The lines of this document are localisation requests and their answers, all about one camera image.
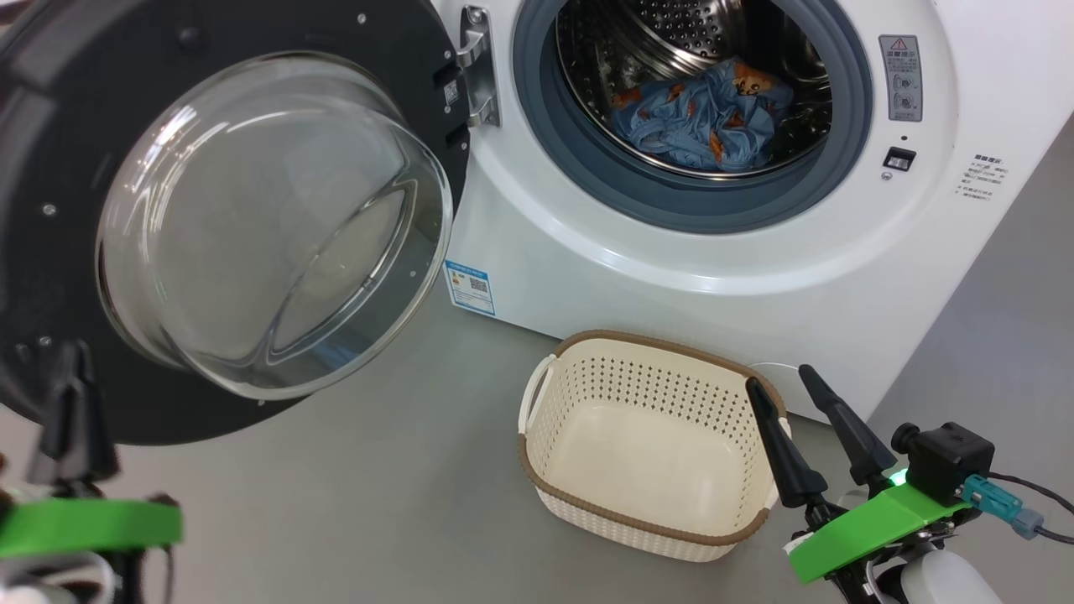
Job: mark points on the black door latch slot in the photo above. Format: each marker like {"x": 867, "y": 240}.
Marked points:
{"x": 900, "y": 158}

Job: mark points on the round white filter cover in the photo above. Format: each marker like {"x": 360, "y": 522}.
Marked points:
{"x": 776, "y": 373}

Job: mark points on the blue energy label sticker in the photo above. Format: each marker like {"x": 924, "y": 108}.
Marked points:
{"x": 470, "y": 287}

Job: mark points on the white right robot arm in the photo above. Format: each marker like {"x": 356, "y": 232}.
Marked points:
{"x": 948, "y": 583}

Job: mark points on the white printed text sticker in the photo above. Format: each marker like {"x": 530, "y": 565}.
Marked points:
{"x": 982, "y": 178}

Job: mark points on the grey warning label sticker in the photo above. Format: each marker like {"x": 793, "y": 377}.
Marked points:
{"x": 900, "y": 80}

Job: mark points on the metal door hinge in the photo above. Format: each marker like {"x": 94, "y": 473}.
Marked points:
{"x": 478, "y": 67}

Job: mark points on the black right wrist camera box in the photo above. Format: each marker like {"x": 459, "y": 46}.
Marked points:
{"x": 948, "y": 461}

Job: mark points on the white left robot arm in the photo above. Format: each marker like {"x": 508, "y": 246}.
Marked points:
{"x": 50, "y": 587}

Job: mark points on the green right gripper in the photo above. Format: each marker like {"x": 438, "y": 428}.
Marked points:
{"x": 873, "y": 524}

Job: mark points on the grey rubber door gasket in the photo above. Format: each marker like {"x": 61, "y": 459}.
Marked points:
{"x": 696, "y": 205}

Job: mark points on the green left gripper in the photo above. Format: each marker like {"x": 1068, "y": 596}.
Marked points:
{"x": 92, "y": 527}

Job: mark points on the white front-load washing machine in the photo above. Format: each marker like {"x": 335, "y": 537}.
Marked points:
{"x": 671, "y": 277}

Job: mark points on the cream perforated laundry basket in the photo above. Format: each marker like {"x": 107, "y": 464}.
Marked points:
{"x": 654, "y": 453}

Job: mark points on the washing machine drum opening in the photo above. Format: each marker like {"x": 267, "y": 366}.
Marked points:
{"x": 663, "y": 33}

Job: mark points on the black round glass washer door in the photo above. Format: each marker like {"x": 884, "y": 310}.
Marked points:
{"x": 84, "y": 109}

